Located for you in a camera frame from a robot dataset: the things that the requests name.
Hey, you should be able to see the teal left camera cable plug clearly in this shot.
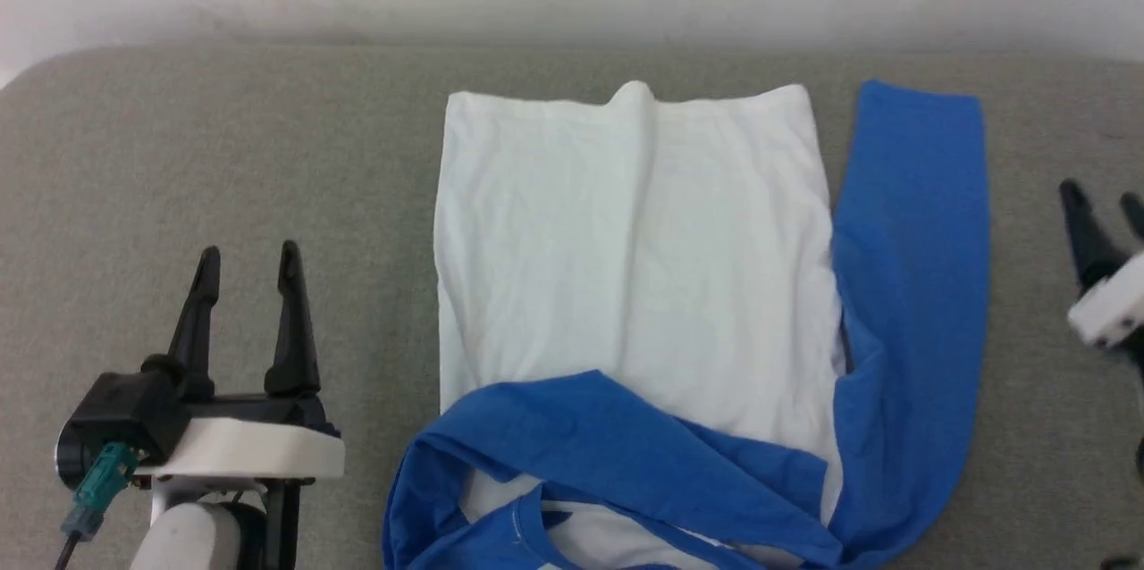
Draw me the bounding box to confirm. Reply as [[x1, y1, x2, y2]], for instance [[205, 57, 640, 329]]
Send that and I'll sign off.
[[60, 441, 141, 543]]

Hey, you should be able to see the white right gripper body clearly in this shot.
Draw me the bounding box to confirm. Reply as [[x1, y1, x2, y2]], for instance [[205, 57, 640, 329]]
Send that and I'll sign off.
[[1067, 252, 1144, 349]]

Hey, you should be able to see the grey-green fabric sofa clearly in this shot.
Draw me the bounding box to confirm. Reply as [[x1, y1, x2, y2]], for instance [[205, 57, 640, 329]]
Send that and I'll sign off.
[[0, 41, 1144, 570]]

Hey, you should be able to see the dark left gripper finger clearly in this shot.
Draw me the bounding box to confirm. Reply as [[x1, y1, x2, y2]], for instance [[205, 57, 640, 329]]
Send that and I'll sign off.
[[167, 246, 223, 402], [264, 239, 322, 399]]

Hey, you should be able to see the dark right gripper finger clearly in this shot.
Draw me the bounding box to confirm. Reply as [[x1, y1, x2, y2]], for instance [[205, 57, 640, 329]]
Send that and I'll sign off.
[[1118, 191, 1144, 243], [1058, 180, 1131, 292]]

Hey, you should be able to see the blue and white long-sleeve shirt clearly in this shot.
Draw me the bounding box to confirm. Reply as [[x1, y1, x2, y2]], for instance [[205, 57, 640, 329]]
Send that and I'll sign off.
[[382, 79, 992, 570]]

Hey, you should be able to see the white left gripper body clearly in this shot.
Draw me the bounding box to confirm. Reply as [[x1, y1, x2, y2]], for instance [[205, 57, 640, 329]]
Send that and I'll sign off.
[[134, 390, 347, 482]]

